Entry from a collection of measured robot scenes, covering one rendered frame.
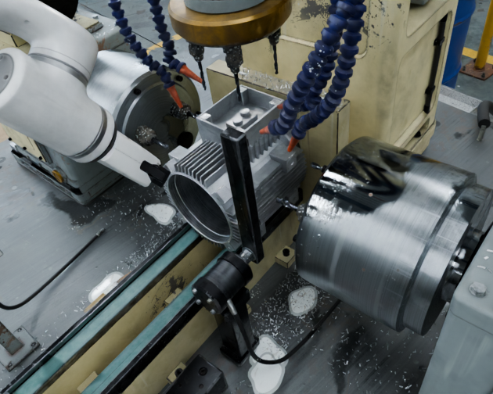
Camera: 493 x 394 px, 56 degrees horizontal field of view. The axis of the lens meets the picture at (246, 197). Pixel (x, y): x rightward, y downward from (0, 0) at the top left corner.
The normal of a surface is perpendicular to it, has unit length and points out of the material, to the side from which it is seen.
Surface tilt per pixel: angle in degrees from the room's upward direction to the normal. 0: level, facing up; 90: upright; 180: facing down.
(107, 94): 32
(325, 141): 90
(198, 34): 90
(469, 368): 90
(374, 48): 90
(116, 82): 17
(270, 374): 0
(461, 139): 0
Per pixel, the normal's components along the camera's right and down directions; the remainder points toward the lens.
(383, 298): -0.64, 0.48
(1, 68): -0.39, -0.32
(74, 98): 0.92, 0.04
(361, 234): -0.54, -0.04
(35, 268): -0.12, -0.70
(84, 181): 0.77, 0.38
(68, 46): 0.51, 0.01
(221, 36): -0.13, 0.72
